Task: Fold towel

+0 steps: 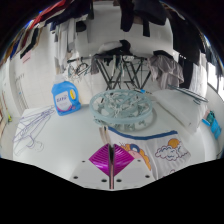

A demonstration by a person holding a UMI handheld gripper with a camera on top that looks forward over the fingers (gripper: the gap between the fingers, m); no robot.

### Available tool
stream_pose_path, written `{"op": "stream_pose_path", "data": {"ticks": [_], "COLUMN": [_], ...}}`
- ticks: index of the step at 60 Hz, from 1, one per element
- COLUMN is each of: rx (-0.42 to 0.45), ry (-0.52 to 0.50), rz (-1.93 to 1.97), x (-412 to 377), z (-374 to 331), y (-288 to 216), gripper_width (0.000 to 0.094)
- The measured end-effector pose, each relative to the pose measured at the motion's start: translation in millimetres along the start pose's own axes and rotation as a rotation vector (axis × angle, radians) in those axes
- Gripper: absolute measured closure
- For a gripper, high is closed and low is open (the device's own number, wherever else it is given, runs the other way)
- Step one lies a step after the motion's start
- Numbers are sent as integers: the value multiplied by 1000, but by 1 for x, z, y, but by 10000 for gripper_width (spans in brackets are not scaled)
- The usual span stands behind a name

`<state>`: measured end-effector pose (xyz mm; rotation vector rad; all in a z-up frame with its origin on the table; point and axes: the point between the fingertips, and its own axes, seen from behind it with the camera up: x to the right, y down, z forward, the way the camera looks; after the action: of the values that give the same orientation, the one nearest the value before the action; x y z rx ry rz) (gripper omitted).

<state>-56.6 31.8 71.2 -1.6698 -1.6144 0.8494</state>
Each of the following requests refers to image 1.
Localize group of black hanging clothes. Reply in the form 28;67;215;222
169;19;204;90

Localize pile of purple wire hangers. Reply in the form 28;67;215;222
12;105;56;156

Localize blue detergent bottle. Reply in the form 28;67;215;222
51;74;82;117

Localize white pillow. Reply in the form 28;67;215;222
151;88;208;133

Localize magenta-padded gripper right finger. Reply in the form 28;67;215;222
112;143;157;192

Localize dark navy hanging trousers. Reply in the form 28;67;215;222
119;0;136;33

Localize dark grey hanging garment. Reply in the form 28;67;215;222
133;0;168;26

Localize row of colourful hanging clothes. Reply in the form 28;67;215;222
0;19;44;66

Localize white hanging garments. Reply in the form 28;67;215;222
53;18;80;68

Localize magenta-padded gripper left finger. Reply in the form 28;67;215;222
68;143;113;192

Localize bundle of dark wire hangers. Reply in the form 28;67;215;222
67;59;93;78

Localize grey shirt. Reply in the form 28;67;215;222
148;51;185;90

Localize round pale teal peg hanger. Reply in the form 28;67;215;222
89;88;157;132

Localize red hanging shirt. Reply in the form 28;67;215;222
33;0;68;24

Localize teal hoop hanger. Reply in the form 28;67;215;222
168;83;210;105

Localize black folding drying rack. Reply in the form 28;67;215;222
68;54;154;91

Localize black hanging shirt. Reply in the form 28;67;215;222
46;0;94;26

